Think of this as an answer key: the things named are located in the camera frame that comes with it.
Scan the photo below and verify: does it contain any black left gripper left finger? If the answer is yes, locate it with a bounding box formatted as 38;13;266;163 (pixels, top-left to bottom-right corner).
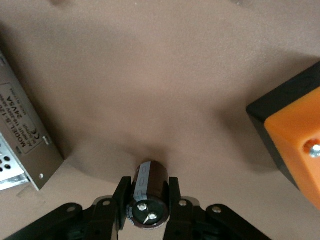
4;176;133;240

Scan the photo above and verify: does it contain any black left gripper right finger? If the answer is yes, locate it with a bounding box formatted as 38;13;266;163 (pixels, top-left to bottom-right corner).
162;176;273;240

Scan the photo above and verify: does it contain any brown cylindrical capacitor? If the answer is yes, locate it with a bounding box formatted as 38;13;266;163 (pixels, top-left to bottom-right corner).
125;160;171;229

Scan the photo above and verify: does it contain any perforated metal power supply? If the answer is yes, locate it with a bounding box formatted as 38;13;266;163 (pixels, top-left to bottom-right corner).
0;48;66;192

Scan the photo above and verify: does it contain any black and orange box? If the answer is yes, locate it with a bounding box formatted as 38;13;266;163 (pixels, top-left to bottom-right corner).
245;60;320;211

